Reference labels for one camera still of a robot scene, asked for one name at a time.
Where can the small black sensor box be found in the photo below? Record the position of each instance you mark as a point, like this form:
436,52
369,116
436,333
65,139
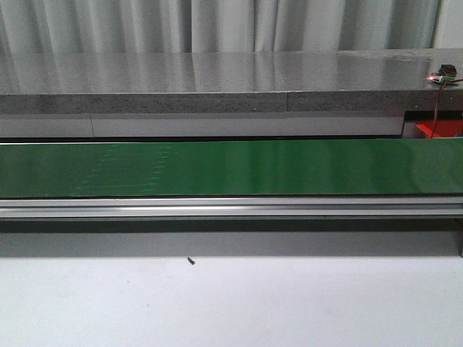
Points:
447,70

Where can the grey pleated curtain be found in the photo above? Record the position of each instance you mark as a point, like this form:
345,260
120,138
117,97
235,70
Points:
214,26

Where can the small green circuit board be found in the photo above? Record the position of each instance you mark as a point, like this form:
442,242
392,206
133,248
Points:
443,79

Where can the green conveyor belt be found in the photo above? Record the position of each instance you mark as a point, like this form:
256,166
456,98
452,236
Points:
256,167

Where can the red plastic tray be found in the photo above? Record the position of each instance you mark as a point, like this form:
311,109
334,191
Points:
443,128

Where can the aluminium conveyor frame rail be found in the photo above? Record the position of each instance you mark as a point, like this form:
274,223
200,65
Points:
237,207

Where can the grey stone counter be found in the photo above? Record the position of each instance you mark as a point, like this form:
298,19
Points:
384,80

